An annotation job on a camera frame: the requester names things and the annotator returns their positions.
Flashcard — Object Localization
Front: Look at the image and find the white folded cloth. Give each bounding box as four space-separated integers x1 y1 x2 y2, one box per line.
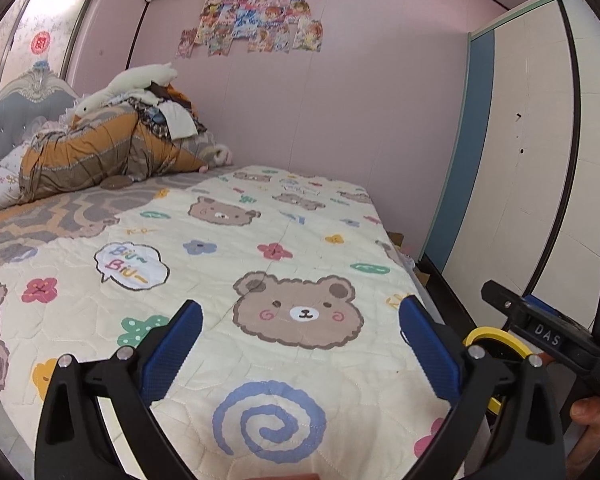
160 101 198 138

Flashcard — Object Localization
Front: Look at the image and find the window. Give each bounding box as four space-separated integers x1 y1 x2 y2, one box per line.
0 0 93 111

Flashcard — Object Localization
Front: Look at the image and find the group of anime wall posters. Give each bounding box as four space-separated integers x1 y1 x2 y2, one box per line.
176 0 325 58

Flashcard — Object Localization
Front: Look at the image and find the white pink plush toy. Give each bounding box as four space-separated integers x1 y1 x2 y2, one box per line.
200 144 235 173

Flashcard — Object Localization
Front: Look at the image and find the white frilly pillow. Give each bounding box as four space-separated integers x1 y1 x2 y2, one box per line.
0 152 28 208

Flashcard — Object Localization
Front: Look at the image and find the person's right hand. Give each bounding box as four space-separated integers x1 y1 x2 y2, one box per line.
569 397 600 480

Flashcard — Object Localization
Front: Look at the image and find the white goose plush toy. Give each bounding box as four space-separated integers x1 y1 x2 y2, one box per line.
72 62 178 121

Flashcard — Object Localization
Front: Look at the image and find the white panelled wardrobe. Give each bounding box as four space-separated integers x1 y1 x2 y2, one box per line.
417 0 600 341

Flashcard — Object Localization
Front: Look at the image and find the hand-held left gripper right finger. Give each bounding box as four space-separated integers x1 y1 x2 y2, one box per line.
399 296 567 480

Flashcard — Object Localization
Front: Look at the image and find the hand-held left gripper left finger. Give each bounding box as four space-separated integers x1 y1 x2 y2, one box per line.
34 300 204 480

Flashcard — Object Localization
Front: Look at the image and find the grey tufted headboard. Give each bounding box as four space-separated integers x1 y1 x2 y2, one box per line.
0 62 81 166

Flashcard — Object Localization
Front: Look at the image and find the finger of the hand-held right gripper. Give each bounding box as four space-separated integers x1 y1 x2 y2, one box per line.
481 280 600 376

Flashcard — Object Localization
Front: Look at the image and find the pile of dark clothes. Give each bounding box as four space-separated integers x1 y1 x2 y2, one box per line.
130 80 211 143

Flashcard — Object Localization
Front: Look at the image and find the yellow rimmed black trash bin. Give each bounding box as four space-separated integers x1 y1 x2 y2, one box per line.
462 327 529 416

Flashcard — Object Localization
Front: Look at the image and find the bed with cartoon quilt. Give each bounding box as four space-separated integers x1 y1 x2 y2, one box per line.
0 164 461 480

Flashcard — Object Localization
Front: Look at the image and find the orange grey folded quilt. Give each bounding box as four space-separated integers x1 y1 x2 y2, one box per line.
17 107 216 201

